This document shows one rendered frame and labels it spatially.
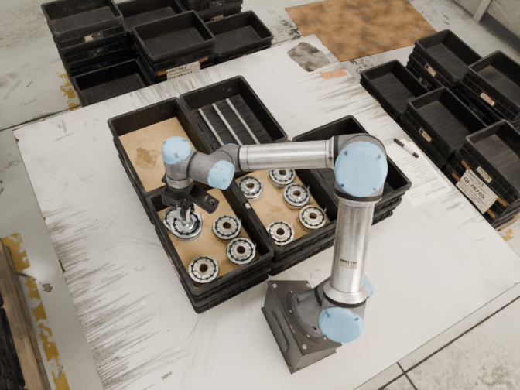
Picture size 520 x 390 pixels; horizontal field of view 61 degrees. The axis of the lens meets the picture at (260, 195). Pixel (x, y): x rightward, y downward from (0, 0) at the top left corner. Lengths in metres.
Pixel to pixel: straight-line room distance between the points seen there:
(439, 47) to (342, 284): 2.42
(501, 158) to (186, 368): 1.91
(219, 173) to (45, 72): 2.56
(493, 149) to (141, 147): 1.81
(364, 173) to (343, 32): 2.91
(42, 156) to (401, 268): 1.54
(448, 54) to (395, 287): 1.95
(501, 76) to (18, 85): 3.13
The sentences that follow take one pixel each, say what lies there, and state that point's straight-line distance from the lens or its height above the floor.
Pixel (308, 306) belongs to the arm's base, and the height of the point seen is 0.97.
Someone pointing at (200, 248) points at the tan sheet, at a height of 0.83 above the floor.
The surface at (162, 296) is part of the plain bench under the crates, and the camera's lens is 1.67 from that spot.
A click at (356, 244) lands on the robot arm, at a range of 1.13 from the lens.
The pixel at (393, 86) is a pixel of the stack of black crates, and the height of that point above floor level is 0.27.
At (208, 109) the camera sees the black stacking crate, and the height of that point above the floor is 0.83.
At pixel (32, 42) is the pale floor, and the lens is 3.86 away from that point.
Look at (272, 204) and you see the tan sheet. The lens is 1.68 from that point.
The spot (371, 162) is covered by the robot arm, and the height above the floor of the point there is 1.48.
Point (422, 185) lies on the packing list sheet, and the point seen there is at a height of 0.70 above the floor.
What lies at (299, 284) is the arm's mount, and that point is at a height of 0.85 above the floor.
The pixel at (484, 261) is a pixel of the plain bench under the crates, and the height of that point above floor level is 0.70.
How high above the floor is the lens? 2.26
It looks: 57 degrees down
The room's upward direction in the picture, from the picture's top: 7 degrees clockwise
